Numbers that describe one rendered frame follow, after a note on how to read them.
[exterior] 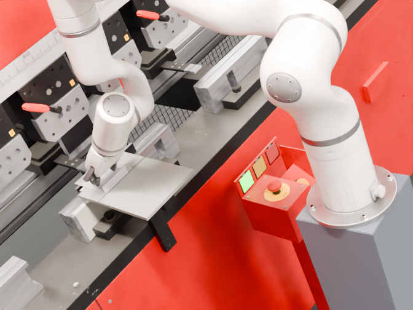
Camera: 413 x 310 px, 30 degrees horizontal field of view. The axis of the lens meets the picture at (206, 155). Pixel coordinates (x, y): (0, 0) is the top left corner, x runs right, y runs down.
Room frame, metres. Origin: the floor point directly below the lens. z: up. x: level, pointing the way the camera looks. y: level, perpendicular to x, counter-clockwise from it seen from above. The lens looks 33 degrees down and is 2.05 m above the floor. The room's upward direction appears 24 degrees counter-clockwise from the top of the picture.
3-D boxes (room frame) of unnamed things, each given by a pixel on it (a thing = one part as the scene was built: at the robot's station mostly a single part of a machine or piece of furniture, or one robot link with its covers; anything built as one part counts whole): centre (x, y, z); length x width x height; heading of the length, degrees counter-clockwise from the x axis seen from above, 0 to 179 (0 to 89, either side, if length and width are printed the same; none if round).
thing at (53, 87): (1.72, 0.30, 1.26); 0.15 x 0.09 x 0.17; 126
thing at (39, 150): (1.87, 0.37, 1.01); 0.26 x 0.12 x 0.05; 36
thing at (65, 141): (1.73, 0.28, 1.13); 0.10 x 0.02 x 0.10; 126
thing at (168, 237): (1.58, 0.17, 0.88); 0.14 x 0.04 x 0.22; 36
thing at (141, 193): (1.61, 0.19, 1.00); 0.26 x 0.18 x 0.01; 36
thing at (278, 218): (1.66, -0.16, 0.75); 0.20 x 0.16 x 0.18; 126
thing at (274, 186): (1.63, -0.13, 0.79); 0.04 x 0.04 x 0.04
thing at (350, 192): (1.23, -0.24, 1.09); 0.19 x 0.19 x 0.18
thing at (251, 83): (2.05, -0.24, 0.89); 0.30 x 0.05 x 0.03; 126
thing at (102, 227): (1.71, 0.21, 0.89); 0.30 x 0.05 x 0.03; 126
